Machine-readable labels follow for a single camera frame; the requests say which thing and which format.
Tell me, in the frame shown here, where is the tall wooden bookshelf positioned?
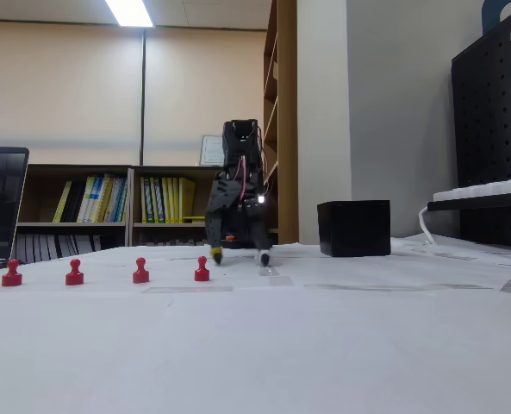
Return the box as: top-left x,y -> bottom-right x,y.
262,0 -> 299,246

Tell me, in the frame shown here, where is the black open box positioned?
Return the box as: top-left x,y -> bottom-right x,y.
316,199 -> 392,259

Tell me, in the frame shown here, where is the beige roller blind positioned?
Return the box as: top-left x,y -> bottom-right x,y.
145,26 -> 268,166
0,19 -> 144,153

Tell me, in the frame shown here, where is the white paper table cover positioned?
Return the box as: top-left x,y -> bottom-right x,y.
0,235 -> 511,414

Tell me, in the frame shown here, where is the yellow slim book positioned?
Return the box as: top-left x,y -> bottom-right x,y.
52,180 -> 73,224

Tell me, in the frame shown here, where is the framed certificate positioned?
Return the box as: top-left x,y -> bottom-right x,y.
199,135 -> 224,167

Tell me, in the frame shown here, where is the black shelf ledge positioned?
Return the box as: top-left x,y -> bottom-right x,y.
427,189 -> 511,213

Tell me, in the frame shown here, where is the white power strip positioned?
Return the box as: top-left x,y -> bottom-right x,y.
433,176 -> 511,203

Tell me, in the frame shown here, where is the white power cable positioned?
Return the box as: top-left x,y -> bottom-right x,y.
418,205 -> 438,246

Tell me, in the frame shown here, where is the black book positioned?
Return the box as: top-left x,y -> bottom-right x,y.
60,180 -> 88,224

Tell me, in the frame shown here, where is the blue panel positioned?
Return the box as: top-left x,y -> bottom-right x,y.
482,0 -> 511,36

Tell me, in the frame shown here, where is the low wooden bookshelf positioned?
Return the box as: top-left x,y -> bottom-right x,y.
16,163 -> 132,263
128,165 -> 226,248

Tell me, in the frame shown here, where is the black window post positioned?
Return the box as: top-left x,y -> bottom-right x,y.
140,28 -> 147,167

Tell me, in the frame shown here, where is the yellow white book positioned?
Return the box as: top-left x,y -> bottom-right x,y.
76,175 -> 97,224
86,173 -> 108,224

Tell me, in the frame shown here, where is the ceiling light panel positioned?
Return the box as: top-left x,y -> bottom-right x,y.
103,0 -> 155,29

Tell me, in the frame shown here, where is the black pegboard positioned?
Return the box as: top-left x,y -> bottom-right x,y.
451,11 -> 511,250

